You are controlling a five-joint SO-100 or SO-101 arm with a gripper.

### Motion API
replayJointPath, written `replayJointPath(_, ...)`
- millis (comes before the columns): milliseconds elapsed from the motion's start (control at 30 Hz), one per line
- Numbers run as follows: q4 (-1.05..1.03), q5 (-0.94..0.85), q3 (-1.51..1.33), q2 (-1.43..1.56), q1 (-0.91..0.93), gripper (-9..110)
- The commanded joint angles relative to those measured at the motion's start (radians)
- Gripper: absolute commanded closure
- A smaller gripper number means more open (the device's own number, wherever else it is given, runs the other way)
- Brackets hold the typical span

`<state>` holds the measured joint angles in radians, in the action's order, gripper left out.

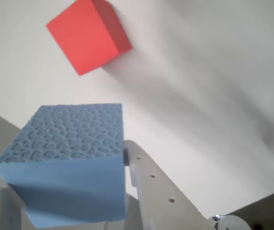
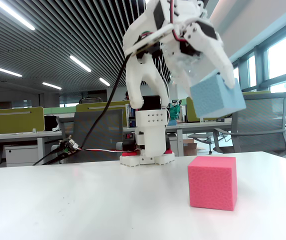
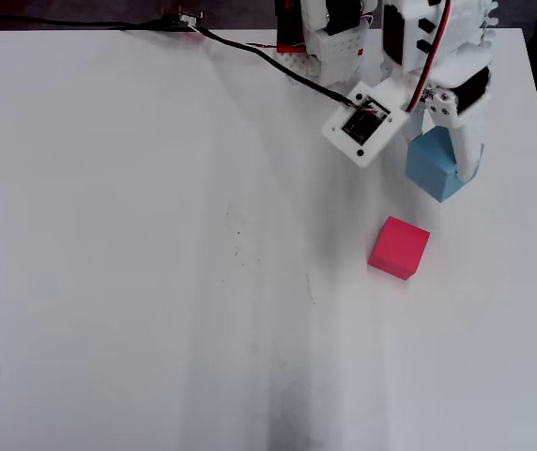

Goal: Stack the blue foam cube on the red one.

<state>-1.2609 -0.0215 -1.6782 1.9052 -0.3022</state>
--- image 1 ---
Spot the blue foam cube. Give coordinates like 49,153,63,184
0,103,128,229

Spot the red foam cube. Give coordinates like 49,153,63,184
46,0,133,77

